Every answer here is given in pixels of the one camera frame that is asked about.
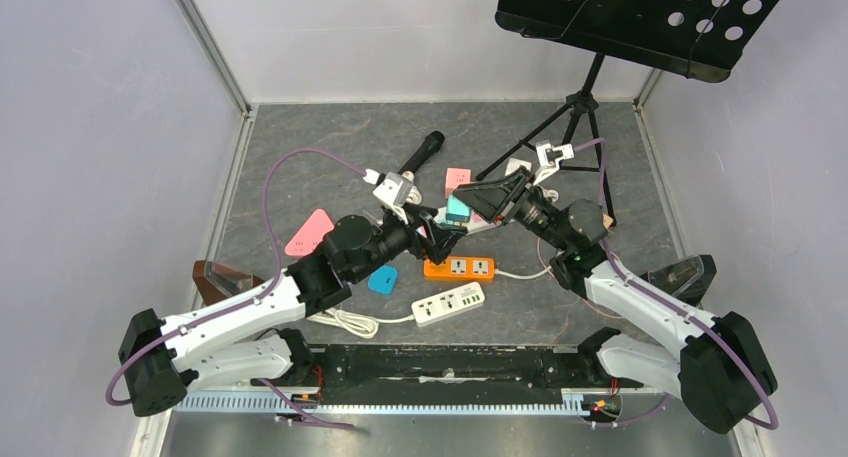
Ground white multicolour power strip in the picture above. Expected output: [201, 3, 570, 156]
[435, 206, 501, 236]

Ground orange power strip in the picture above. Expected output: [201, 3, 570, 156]
[423, 256, 495, 283]

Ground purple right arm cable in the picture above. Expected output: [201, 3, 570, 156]
[572, 137, 780, 432]

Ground left metronome brown base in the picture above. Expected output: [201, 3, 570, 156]
[192, 260, 264, 306]

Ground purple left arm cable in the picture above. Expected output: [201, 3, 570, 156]
[105, 147, 372, 408]

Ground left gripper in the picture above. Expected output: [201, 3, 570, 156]
[350, 202, 468, 284]

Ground black music stand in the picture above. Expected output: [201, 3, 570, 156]
[475, 0, 796, 227]

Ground pink cube socket adapter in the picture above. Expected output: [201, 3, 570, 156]
[444, 167, 472, 198]

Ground black microphone orange end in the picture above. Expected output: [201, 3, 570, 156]
[397, 131, 445, 175]

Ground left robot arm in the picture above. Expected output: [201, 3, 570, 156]
[106, 207, 468, 417]

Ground white cord small strip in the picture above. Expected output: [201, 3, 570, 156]
[307, 308, 415, 339]

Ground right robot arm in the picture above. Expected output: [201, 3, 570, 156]
[453, 169, 779, 434]

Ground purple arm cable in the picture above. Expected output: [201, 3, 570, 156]
[572, 137, 780, 432]
[105, 147, 372, 408]

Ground teal usb charger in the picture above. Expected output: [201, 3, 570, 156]
[445, 195, 472, 225]

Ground blue plug adapter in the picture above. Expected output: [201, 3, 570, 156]
[367, 265, 398, 296]

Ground pink triangular socket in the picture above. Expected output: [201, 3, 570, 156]
[284, 209, 334, 258]

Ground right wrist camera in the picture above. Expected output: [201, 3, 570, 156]
[533, 141, 575, 186]

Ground white small power strip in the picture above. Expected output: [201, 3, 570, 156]
[411, 282, 486, 327]

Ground white cube socket adapter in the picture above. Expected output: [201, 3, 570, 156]
[505, 158, 533, 176]

